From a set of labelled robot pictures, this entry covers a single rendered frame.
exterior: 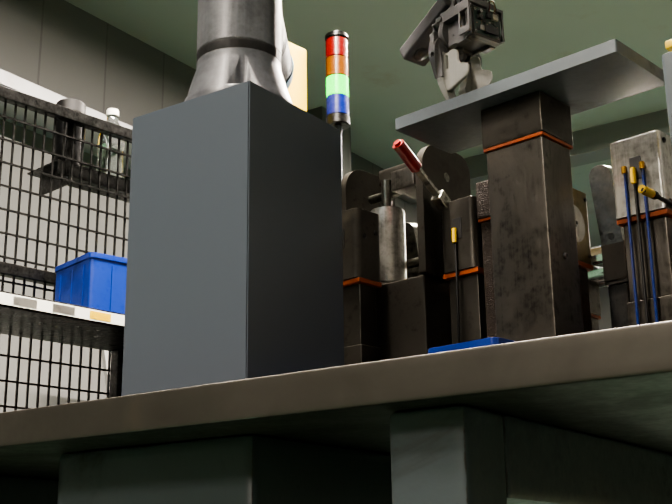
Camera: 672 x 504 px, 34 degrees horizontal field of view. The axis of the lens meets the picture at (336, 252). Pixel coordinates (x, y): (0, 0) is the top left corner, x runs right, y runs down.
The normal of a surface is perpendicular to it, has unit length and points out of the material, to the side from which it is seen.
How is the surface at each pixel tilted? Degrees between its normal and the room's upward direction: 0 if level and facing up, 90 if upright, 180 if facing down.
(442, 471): 90
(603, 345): 90
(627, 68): 180
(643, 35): 180
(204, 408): 90
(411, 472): 90
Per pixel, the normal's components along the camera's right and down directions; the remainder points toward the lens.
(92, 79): 0.82, -0.17
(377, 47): 0.01, 0.96
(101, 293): 0.66, -0.22
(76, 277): -0.75, -0.18
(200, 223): -0.57, -0.22
